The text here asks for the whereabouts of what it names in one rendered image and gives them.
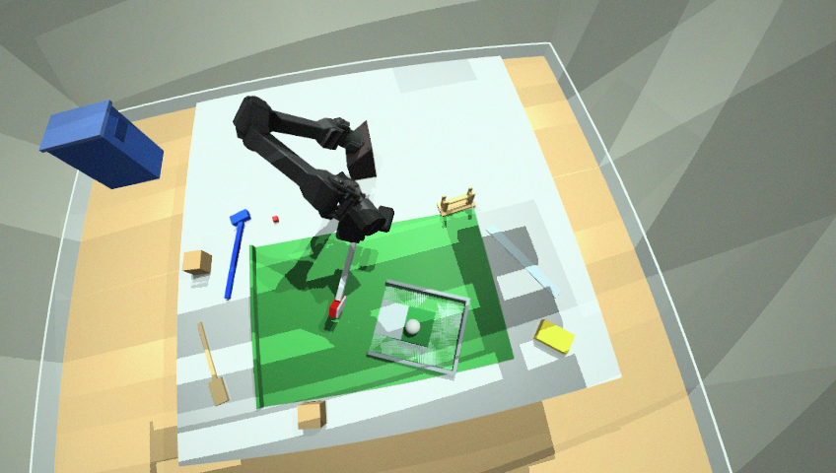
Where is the blue golf putter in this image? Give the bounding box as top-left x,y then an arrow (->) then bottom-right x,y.
225,208 -> 251,299

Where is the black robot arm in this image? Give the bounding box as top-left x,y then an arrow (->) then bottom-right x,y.
233,96 -> 386,243

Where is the green putting mat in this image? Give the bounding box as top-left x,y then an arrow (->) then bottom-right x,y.
256,209 -> 514,407

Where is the yellow rectangular block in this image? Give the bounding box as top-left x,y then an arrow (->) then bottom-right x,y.
534,319 -> 575,354

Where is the white golf ball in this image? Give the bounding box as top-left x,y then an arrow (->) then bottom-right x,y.
405,318 -> 420,334

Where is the tan cube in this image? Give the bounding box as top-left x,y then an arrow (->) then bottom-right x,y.
181,250 -> 212,275
297,401 -> 326,430

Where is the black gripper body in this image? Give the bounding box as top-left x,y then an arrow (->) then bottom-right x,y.
318,193 -> 394,233

